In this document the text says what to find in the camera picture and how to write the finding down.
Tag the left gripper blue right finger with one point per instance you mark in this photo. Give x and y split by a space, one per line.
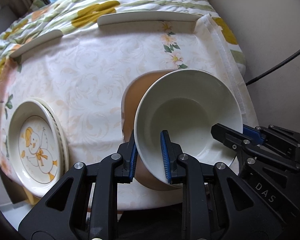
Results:
174 173

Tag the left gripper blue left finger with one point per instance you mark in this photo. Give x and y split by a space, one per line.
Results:
126 171

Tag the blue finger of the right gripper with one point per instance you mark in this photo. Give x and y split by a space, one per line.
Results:
255 134
229 137

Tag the pink handled baking dish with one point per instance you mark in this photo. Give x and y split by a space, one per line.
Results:
129 104

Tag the white ribbed bowl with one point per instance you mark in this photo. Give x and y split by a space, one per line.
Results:
186 103

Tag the yellow duck plate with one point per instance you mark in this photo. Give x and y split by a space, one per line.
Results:
60 132

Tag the white duck cap plate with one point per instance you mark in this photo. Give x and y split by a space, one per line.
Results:
35 147

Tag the white floral tablecloth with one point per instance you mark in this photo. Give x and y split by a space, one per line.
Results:
89 141

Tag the floral green striped duvet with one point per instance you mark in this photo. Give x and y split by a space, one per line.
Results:
90 7

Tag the green striped pillow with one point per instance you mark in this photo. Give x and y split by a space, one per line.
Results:
36 5

